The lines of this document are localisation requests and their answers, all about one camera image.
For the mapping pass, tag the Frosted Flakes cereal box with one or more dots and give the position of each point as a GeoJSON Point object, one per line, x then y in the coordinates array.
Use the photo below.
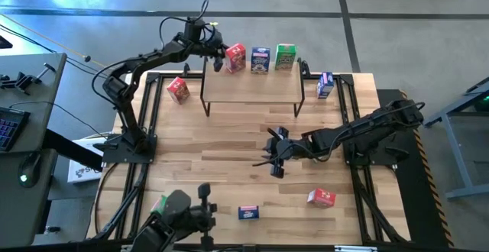
{"type": "Point", "coordinates": [260, 61]}
{"type": "Point", "coordinates": [324, 86]}
{"type": "Point", "coordinates": [248, 213]}

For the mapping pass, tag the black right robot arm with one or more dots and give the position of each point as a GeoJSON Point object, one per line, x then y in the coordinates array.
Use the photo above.
{"type": "Point", "coordinates": [363, 130]}

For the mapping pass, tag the black aluminium table frame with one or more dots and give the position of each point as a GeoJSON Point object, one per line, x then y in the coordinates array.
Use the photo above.
{"type": "Point", "coordinates": [153, 77]}

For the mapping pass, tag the grey metal table frame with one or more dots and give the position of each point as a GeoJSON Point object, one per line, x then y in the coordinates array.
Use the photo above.
{"type": "Point", "coordinates": [457, 152]}

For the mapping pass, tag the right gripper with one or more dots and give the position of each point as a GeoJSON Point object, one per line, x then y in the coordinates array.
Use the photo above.
{"type": "Point", "coordinates": [286, 149]}

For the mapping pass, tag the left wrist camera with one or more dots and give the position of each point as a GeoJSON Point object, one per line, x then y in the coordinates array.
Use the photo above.
{"type": "Point", "coordinates": [195, 30]}

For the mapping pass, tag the black computer mouse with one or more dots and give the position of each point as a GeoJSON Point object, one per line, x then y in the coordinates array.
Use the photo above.
{"type": "Point", "coordinates": [30, 168]}

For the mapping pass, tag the grey desk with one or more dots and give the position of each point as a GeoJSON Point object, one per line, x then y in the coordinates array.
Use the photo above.
{"type": "Point", "coordinates": [23, 214]}

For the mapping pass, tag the black desk clamp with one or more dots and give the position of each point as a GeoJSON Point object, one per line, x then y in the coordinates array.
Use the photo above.
{"type": "Point", "coordinates": [19, 82]}

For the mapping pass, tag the black backlit keyboard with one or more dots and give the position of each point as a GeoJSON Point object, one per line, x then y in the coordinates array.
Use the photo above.
{"type": "Point", "coordinates": [11, 130]}

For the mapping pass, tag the black mat hazard stripes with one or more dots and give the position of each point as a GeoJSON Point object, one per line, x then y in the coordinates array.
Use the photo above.
{"type": "Point", "coordinates": [412, 206]}

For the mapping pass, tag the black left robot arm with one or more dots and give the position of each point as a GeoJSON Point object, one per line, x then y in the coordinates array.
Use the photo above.
{"type": "Point", "coordinates": [130, 110]}

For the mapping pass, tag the white printed cardboard box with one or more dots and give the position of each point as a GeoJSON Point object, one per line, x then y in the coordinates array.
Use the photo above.
{"type": "Point", "coordinates": [82, 172]}

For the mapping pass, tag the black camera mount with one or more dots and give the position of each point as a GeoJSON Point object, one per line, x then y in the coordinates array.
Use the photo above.
{"type": "Point", "coordinates": [175, 214]}

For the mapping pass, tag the wooden shelf black metal frame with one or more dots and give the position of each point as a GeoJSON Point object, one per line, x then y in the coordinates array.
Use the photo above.
{"type": "Point", "coordinates": [252, 88]}

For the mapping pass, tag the Froot Loops cereal box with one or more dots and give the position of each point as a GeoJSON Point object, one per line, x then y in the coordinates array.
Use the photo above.
{"type": "Point", "coordinates": [321, 198]}
{"type": "Point", "coordinates": [236, 58]}
{"type": "Point", "coordinates": [178, 91]}

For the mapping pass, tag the Apple Jacks cereal box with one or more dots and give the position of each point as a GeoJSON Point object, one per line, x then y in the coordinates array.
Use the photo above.
{"type": "Point", "coordinates": [285, 58]}
{"type": "Point", "coordinates": [158, 205]}

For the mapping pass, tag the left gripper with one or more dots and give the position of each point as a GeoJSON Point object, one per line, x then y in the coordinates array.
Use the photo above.
{"type": "Point", "coordinates": [216, 42]}

